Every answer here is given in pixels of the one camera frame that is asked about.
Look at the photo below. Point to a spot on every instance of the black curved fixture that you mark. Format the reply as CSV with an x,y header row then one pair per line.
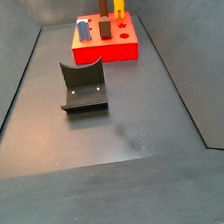
x,y
85,87

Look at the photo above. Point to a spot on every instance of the red foam peg board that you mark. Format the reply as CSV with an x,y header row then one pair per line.
x,y
122,46

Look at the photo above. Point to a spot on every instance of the light blue notched peg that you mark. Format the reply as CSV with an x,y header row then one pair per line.
x,y
83,29

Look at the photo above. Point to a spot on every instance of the brown cylinder peg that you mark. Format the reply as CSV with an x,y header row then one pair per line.
x,y
102,0

